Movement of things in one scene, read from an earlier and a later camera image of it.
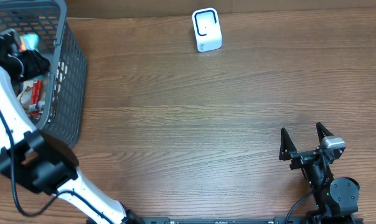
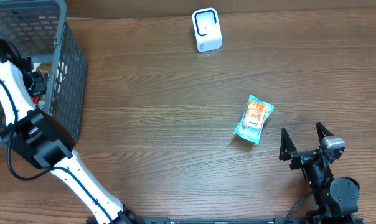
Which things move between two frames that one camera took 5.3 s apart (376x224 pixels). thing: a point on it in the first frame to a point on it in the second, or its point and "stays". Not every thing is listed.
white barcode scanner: [207, 29] stays
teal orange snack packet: [28, 42] to [254, 119]
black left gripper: [32, 62] to [38, 83]
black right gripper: [305, 154] stays
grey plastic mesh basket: [44, 23] stays
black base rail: [241, 220] stays
